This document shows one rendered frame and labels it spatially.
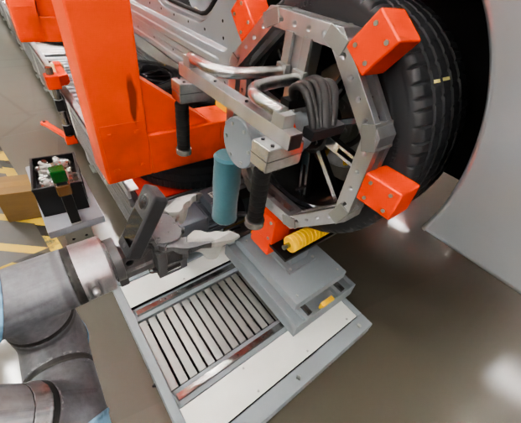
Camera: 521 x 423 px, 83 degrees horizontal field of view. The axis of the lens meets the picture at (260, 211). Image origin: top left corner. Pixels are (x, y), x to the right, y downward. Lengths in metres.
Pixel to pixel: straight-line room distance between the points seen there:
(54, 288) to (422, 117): 0.69
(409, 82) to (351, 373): 1.08
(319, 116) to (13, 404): 0.58
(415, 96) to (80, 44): 0.82
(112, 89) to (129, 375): 0.98
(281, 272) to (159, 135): 0.71
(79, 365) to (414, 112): 0.73
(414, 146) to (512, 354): 1.33
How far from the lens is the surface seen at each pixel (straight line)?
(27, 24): 2.95
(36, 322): 0.52
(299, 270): 1.29
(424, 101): 0.71
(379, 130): 0.65
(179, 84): 0.79
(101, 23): 1.00
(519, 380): 1.80
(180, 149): 0.87
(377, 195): 0.67
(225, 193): 0.94
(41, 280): 0.49
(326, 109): 0.59
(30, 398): 0.49
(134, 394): 1.29
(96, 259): 0.49
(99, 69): 1.02
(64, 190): 1.08
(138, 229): 0.48
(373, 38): 0.64
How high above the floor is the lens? 1.20
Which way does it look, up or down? 40 degrees down
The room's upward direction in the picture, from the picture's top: 10 degrees clockwise
